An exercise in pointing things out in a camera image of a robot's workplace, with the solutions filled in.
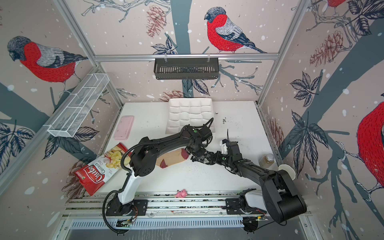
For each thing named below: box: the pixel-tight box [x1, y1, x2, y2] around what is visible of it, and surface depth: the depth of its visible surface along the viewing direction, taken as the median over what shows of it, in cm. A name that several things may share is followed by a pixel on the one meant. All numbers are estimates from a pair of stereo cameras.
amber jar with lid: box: [258, 153, 275, 169], surface depth 83 cm
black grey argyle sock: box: [190, 151, 217, 165], surface depth 90 cm
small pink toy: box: [175, 189, 188, 198], surface depth 78 cm
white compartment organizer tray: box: [165, 98, 216, 134], surface depth 112 cm
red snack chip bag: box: [74, 142, 132, 196], surface depth 83 cm
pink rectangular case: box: [113, 115, 135, 141], surface depth 106 cm
